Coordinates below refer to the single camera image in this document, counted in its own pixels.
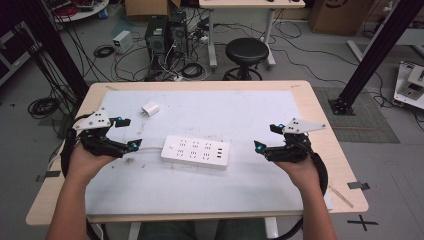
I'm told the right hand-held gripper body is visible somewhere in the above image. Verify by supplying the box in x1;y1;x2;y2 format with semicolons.
265;117;327;164

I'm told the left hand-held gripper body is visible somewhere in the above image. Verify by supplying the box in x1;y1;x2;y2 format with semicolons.
71;108;126;159

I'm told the white charger plug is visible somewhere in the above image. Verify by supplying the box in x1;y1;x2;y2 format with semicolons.
140;100;161;118

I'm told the white power strip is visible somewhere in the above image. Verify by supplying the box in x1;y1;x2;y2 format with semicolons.
160;134;231;171

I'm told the person's right hand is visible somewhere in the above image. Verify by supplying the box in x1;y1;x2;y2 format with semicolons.
274;154;323;193

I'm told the person's left hand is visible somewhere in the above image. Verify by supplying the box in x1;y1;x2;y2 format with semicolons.
65;143;118;188

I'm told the black tape piece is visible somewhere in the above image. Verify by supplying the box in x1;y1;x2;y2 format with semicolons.
346;181;371;191
35;170;62;183

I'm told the white table mat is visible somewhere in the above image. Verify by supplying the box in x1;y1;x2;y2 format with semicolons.
84;89;334;216

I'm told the thin wooden stick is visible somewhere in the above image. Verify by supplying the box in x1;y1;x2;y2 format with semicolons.
327;184;355;210

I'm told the white table leg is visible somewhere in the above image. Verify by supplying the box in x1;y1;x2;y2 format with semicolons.
264;217;280;240
127;221;142;240

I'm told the grey floor mat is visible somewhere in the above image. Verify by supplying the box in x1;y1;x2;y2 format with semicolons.
312;86;401;145

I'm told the white power supply box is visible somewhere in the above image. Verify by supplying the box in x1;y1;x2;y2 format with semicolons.
112;30;135;55

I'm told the black round stool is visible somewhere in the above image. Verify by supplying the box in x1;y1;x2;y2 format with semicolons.
222;37;270;82

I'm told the black computer tower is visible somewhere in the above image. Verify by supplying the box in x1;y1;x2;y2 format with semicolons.
167;10;190;60
144;15;170;72

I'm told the black aluminium stand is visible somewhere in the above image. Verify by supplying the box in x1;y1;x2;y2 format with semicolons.
327;0;424;117
12;0;90;102

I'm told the black tape cross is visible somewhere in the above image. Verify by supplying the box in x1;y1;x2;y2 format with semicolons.
346;214;380;232

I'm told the round white table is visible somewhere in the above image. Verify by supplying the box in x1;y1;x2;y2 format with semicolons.
42;0;110;23

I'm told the small cardboard box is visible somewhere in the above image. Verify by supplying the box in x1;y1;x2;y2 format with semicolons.
124;0;182;18

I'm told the grey shelf unit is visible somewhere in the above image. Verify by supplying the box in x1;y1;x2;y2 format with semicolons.
0;20;42;88

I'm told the large cardboard box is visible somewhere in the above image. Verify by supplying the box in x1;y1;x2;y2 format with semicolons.
307;0;375;37

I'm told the white desk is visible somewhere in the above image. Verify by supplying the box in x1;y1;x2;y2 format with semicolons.
198;0;306;70

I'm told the white device platform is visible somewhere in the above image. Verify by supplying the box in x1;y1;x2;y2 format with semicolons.
393;60;424;111

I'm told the white power strip cable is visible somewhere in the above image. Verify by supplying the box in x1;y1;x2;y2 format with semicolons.
137;145;166;155

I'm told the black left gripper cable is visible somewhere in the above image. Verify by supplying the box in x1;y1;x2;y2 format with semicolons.
60;113;103;240

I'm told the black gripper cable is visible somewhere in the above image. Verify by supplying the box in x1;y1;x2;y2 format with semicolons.
60;113;103;240
275;141;330;240

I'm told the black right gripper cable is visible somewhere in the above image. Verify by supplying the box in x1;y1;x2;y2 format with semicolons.
275;141;330;240

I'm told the coil of black cable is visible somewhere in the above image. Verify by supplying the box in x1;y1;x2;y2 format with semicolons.
92;44;116;59
27;97;62;120
180;62;205;80

